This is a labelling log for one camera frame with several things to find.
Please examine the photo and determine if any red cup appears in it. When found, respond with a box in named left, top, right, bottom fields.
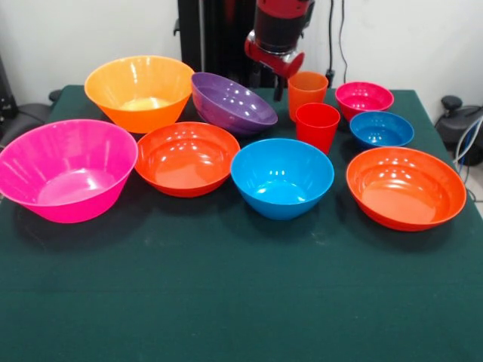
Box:
left=295, top=102, right=341, bottom=155

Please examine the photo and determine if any dark green table cloth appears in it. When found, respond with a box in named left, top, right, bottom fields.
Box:
left=0, top=84, right=483, bottom=362

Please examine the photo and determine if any large orange bowl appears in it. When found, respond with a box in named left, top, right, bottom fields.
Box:
left=84, top=55, right=195, bottom=134

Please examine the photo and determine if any purple bowl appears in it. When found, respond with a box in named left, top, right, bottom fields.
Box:
left=191, top=72, right=279, bottom=137

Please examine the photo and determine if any orange cup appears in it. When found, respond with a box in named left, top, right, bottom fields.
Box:
left=288, top=71, right=329, bottom=124

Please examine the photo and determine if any black hanging cable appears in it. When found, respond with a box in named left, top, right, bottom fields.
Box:
left=325, top=0, right=350, bottom=90

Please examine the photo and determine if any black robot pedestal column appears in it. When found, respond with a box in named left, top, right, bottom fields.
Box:
left=173, top=0, right=303, bottom=88

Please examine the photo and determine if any red-orange bowl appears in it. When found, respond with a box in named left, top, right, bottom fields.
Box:
left=346, top=146, right=468, bottom=232
left=134, top=121, right=242, bottom=198

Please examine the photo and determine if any small pink bowl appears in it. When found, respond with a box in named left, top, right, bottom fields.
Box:
left=335, top=81, right=395, bottom=122

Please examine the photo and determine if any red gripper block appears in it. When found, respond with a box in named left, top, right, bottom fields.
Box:
left=244, top=30, right=306, bottom=102

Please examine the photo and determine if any black office chair base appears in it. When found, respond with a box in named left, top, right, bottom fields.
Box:
left=433, top=96, right=483, bottom=167
left=0, top=89, right=63, bottom=143

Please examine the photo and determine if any small dark blue bowl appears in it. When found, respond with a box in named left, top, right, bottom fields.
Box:
left=349, top=110, right=415, bottom=149

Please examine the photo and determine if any light blue bowl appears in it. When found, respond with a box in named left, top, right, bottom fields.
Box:
left=230, top=138, right=335, bottom=222

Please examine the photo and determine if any large pink bowl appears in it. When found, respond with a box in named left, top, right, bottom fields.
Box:
left=0, top=118, right=139, bottom=225

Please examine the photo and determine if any blue cable bundle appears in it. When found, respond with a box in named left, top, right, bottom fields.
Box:
left=452, top=116, right=483, bottom=169

